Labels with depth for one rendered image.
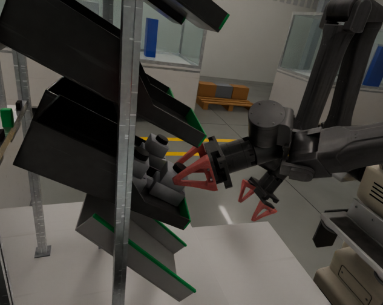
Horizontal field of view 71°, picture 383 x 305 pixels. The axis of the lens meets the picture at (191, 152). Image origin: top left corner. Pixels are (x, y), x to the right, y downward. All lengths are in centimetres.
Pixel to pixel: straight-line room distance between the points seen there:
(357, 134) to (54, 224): 88
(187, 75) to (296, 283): 365
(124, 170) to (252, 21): 938
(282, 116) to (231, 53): 906
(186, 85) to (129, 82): 396
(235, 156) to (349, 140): 18
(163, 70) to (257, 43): 606
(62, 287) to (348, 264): 86
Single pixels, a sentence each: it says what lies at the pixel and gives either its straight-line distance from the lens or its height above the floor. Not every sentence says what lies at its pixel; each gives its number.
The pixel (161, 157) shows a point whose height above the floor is 123.
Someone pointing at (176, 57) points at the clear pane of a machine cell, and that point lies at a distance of 420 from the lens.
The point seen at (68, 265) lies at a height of 86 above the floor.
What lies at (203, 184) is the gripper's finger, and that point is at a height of 126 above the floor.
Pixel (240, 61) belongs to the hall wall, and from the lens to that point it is 966.
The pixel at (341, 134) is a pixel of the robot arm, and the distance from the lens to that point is 48.
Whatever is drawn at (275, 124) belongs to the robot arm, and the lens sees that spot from 43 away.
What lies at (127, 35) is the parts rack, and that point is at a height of 149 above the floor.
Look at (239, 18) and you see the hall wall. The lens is 947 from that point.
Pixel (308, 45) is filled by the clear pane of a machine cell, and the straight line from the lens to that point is 578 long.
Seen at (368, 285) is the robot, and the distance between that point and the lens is 105.
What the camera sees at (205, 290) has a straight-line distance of 84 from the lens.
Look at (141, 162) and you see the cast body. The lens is 46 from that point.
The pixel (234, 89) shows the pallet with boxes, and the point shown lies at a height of 36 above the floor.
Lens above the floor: 151
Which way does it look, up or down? 25 degrees down
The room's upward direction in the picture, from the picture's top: 9 degrees clockwise
